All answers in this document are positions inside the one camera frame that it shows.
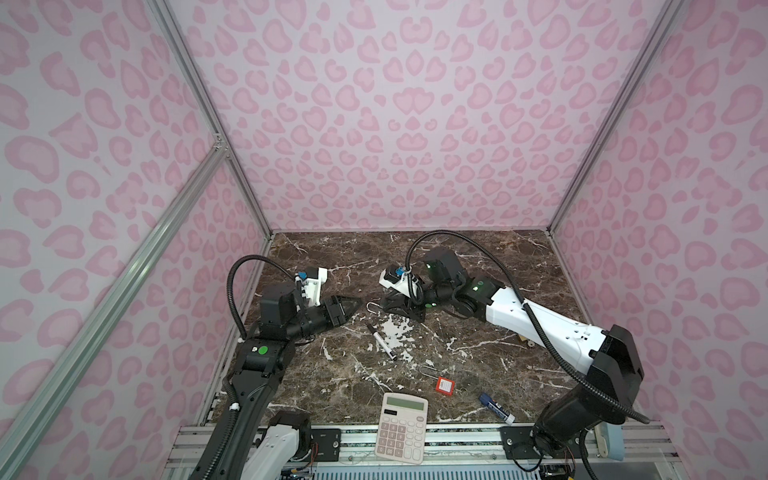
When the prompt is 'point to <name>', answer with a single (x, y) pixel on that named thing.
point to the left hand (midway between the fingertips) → (359, 300)
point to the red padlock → (445, 386)
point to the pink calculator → (402, 428)
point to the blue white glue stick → (508, 417)
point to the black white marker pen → (382, 342)
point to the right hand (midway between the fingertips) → (389, 300)
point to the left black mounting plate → (328, 444)
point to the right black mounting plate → (518, 442)
